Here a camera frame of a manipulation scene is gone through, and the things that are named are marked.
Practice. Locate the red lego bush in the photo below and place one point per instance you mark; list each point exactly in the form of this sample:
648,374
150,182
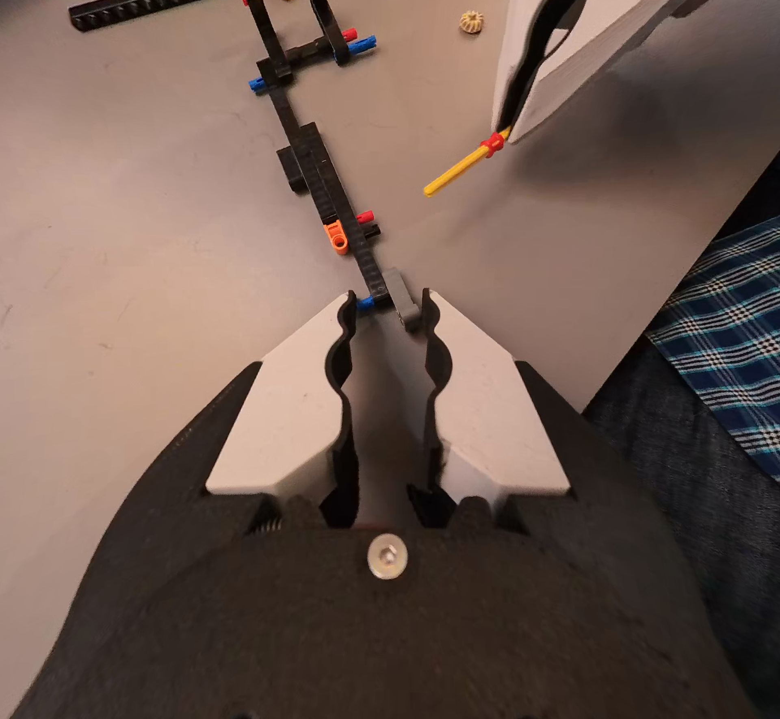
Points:
492,143

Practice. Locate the black lego beam assembly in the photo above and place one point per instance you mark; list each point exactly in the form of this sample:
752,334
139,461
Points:
308,158

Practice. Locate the person's plaid shirt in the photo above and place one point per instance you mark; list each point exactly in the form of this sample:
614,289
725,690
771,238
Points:
731,317

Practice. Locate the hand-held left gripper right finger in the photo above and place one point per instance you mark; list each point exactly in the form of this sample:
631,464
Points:
493,426

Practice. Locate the long yellow lego axle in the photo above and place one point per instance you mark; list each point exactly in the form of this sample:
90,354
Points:
454,173

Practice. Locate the person's blue jeans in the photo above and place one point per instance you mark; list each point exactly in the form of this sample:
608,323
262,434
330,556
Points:
701,518

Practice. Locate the tan lego gear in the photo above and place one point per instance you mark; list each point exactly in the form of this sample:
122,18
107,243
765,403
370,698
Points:
472,22

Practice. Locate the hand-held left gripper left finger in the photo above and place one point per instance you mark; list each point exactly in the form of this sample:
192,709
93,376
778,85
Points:
286,420

